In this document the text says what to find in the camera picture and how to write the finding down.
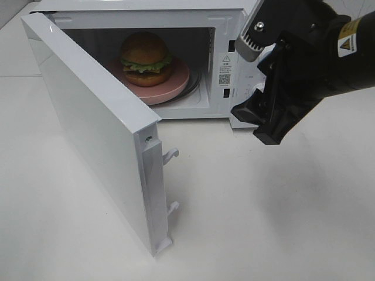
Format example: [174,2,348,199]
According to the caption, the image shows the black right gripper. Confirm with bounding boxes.
[231,1,350,145]

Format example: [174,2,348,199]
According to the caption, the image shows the pink round plate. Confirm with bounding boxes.
[107,58,190,105]

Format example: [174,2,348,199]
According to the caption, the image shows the burger with lettuce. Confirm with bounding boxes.
[120,32,173,87]

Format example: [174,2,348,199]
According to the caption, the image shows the white microwave door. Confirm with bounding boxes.
[21,13,179,255]

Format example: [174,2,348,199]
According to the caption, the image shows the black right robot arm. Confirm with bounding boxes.
[231,0,374,145]

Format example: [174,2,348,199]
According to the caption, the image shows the glass microwave turntable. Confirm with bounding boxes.
[156,69,202,106]

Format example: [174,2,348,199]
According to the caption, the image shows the white microwave oven body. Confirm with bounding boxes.
[30,1,265,128]

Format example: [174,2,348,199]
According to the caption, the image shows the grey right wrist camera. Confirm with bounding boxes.
[235,1,275,62]

